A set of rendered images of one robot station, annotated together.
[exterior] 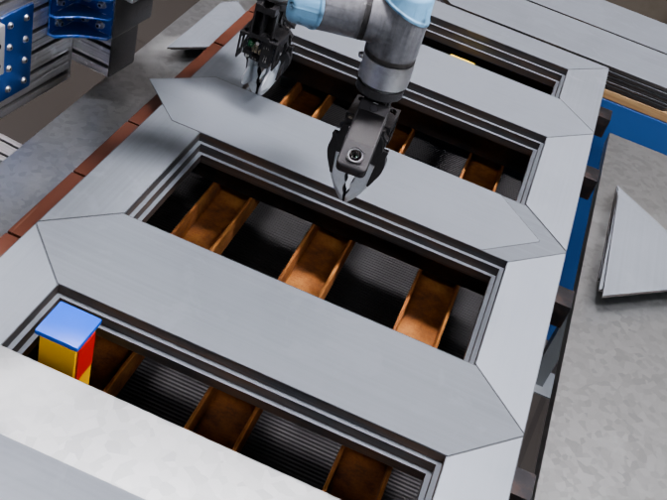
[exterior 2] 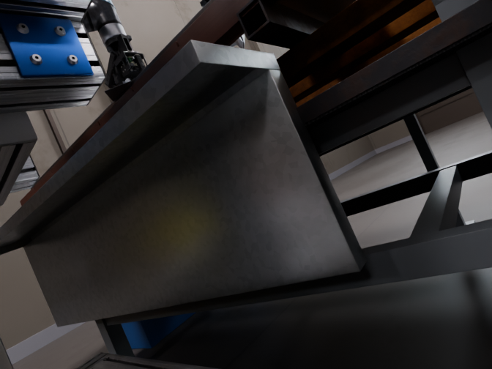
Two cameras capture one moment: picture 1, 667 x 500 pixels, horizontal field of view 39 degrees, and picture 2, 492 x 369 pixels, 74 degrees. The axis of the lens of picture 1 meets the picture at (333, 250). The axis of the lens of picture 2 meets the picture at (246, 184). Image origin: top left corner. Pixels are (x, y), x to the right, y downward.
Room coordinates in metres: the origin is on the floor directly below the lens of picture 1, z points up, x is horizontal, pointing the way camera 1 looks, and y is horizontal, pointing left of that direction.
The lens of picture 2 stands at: (0.83, 0.99, 0.49)
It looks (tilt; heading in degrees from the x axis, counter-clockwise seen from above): 1 degrees up; 300
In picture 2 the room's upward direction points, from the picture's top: 24 degrees counter-clockwise
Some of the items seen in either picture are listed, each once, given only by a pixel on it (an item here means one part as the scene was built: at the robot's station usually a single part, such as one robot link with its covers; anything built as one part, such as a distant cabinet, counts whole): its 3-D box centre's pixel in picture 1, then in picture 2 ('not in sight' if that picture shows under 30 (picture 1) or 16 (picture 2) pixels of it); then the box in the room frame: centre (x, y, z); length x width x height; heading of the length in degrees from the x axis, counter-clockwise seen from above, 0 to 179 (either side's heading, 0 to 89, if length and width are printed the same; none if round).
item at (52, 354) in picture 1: (63, 381); not in sight; (0.81, 0.29, 0.78); 0.05 x 0.05 x 0.19; 83
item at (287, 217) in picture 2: not in sight; (123, 251); (1.64, 0.39, 0.47); 1.30 x 0.04 x 0.35; 173
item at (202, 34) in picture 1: (227, 32); not in sight; (1.99, 0.40, 0.70); 0.39 x 0.12 x 0.04; 173
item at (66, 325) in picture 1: (67, 329); not in sight; (0.81, 0.29, 0.88); 0.06 x 0.06 x 0.02; 83
